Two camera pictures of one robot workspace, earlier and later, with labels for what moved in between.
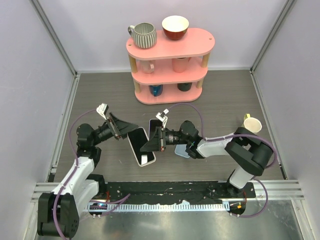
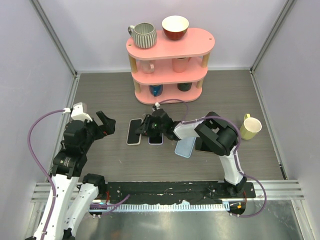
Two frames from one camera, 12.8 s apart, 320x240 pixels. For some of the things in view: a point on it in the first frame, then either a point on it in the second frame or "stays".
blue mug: [156, 90] stays
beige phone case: [138, 139] -> [134, 144]
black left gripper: [122, 127] -> [108, 125]
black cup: [184, 86] stays
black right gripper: [154, 144] -> [146, 125]
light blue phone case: [180, 150] stays
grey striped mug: [144, 35] stays
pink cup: [179, 64] stays
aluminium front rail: [273, 189] stays
